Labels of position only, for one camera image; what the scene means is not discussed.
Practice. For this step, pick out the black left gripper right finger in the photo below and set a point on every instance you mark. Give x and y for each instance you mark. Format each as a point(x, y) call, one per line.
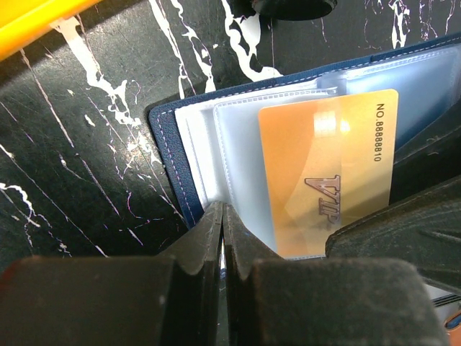
point(339, 301)

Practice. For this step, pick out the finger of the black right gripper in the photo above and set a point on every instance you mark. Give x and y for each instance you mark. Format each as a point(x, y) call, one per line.
point(429, 158)
point(423, 230)

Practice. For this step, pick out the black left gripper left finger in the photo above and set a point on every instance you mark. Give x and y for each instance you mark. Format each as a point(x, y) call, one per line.
point(168, 299)

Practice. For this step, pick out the gold VIP credit card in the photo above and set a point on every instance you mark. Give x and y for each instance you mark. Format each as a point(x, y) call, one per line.
point(328, 163)

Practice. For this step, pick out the navy blue card holder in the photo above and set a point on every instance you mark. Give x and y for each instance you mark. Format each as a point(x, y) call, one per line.
point(211, 144)

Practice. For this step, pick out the black toy microphone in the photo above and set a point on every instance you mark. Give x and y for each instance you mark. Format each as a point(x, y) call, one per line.
point(287, 10)

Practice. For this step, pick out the yellow plastic bin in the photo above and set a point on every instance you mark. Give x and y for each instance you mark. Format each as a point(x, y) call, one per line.
point(23, 21)

